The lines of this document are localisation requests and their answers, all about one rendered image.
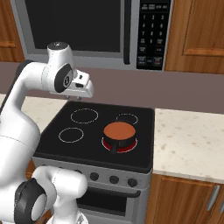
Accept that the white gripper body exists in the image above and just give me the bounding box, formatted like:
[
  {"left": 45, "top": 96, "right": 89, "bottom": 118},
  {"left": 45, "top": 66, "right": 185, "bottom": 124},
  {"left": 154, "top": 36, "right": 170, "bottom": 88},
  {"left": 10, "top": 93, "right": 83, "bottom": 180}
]
[{"left": 48, "top": 80, "right": 95, "bottom": 99}]

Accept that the marinara sauce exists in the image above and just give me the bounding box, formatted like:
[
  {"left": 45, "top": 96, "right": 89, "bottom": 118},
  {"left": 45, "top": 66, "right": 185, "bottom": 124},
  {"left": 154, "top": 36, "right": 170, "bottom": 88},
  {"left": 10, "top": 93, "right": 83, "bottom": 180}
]
[{"left": 103, "top": 122, "right": 137, "bottom": 140}]

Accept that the silver stove with black hob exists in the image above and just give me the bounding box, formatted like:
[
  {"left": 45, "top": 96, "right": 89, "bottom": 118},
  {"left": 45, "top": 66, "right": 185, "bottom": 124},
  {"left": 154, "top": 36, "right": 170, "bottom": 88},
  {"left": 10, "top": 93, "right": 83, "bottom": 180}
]
[{"left": 31, "top": 100, "right": 156, "bottom": 224}]

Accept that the silver microwave oven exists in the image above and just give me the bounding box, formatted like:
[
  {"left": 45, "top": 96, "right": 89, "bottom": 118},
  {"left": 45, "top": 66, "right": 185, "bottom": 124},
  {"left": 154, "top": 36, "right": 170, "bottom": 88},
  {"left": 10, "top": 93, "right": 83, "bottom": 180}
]
[{"left": 10, "top": 0, "right": 175, "bottom": 71}]

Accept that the black saucepan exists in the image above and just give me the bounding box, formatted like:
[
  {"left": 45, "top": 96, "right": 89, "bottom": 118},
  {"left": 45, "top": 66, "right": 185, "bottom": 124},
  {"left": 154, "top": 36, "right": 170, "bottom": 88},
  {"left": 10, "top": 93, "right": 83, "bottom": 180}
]
[{"left": 102, "top": 121, "right": 137, "bottom": 155}]

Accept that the wooden base cupboard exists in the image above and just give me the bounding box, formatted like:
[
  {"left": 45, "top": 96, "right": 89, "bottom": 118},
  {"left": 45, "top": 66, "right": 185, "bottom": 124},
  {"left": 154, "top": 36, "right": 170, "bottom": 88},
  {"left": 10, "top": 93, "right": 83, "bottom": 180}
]
[{"left": 25, "top": 159, "right": 37, "bottom": 180}]

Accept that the black oven door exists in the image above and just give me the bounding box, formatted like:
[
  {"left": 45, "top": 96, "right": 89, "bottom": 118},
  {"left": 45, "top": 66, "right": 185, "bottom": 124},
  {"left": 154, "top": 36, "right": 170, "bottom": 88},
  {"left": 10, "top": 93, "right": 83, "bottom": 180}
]
[{"left": 76, "top": 186, "right": 142, "bottom": 224}]

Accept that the wooden base cupboard door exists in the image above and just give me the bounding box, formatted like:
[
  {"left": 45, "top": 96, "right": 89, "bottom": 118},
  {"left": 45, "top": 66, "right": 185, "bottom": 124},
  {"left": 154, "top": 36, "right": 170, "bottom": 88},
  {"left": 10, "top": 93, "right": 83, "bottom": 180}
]
[{"left": 145, "top": 173, "right": 224, "bottom": 224}]

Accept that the black microwave door handle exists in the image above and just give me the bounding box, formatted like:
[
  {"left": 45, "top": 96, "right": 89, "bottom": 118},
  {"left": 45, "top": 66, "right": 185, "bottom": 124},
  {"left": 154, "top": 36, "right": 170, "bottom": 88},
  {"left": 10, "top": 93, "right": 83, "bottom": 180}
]
[{"left": 123, "top": 0, "right": 132, "bottom": 66}]

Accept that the wooden wall cupboard door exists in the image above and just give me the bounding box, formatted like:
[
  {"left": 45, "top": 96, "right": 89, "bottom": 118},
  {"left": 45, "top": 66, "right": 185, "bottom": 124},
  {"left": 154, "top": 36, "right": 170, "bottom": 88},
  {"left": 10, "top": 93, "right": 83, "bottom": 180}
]
[
  {"left": 164, "top": 0, "right": 224, "bottom": 74},
  {"left": 0, "top": 0, "right": 26, "bottom": 63}
]

